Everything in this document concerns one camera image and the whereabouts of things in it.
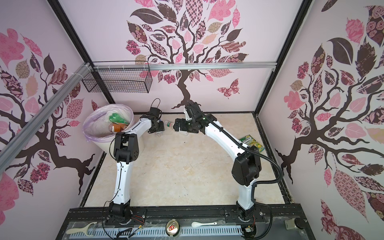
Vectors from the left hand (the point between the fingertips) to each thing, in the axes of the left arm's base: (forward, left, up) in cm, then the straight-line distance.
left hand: (159, 128), depth 109 cm
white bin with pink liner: (-14, +31, +19) cm, 39 cm away
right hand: (-15, -18, +22) cm, 32 cm away
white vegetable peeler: (-62, +26, +1) cm, 67 cm away
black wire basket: (+18, +22, +32) cm, 43 cm away
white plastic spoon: (-60, -27, -1) cm, 66 cm away
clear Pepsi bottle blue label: (-7, -1, +3) cm, 7 cm away
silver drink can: (-62, -17, +10) cm, 65 cm away
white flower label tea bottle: (+1, -7, +4) cm, 8 cm away
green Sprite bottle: (-7, +22, +19) cm, 30 cm away
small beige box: (-60, -72, +3) cm, 94 cm away
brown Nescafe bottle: (-15, +17, +20) cm, 31 cm away
